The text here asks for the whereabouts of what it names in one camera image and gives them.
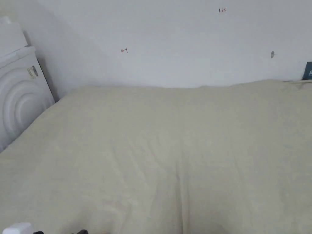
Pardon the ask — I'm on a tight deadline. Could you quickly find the dark blue box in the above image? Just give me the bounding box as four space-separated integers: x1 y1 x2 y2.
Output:
302 62 312 81

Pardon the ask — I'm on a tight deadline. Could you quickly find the bed with beige sheet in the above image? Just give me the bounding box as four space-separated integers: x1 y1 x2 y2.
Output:
0 79 312 234

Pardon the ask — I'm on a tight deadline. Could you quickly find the white washing machine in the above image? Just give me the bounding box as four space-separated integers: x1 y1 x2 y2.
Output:
0 16 56 154

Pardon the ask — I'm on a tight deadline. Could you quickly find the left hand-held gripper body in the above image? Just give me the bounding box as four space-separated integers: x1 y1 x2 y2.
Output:
2 222 44 234

